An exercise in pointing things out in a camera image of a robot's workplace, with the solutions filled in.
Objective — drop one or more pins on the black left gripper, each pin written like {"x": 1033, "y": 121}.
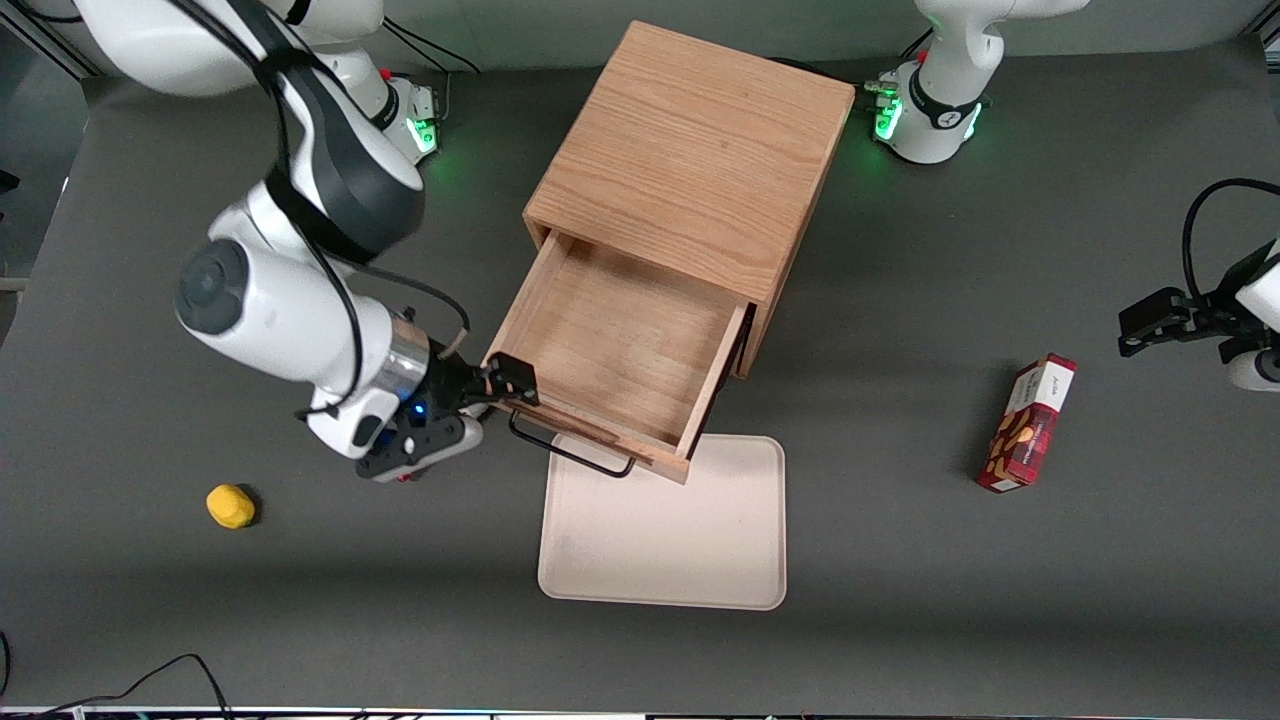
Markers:
{"x": 1226, "y": 299}

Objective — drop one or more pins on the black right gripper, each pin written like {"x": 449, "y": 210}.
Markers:
{"x": 447, "y": 386}

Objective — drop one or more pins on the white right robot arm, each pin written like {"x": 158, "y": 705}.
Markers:
{"x": 300, "y": 200}

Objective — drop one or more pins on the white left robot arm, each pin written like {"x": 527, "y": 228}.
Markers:
{"x": 950, "y": 60}

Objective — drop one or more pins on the wooden drawer cabinet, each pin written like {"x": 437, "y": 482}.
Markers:
{"x": 700, "y": 140}

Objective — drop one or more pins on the red cookie box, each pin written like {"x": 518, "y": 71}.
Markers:
{"x": 1028, "y": 425}

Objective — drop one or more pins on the beige rectangular tray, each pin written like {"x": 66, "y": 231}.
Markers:
{"x": 680, "y": 540}

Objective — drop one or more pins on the yellow lemon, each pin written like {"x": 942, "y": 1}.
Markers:
{"x": 230, "y": 506}

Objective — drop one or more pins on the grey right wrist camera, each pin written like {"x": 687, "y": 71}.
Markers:
{"x": 430, "y": 447}

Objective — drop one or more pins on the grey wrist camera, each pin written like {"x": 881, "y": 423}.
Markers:
{"x": 430, "y": 447}
{"x": 1255, "y": 368}

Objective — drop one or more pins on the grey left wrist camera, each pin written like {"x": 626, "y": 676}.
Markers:
{"x": 1255, "y": 368}

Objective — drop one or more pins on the aluminium frame rail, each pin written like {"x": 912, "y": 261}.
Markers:
{"x": 50, "y": 45}

